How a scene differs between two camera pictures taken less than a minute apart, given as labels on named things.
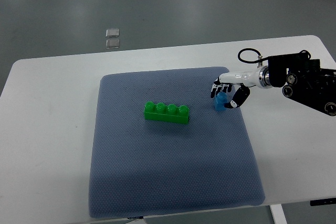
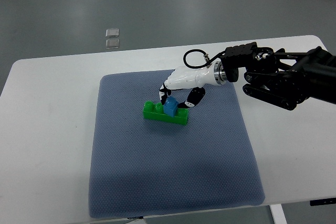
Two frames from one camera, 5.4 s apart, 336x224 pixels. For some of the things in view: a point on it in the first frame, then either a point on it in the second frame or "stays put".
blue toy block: x=221 y=98 to x=170 y=106
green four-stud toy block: x=169 y=113 stays put
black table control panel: x=331 y=201 stays put
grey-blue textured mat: x=139 y=166 stays put
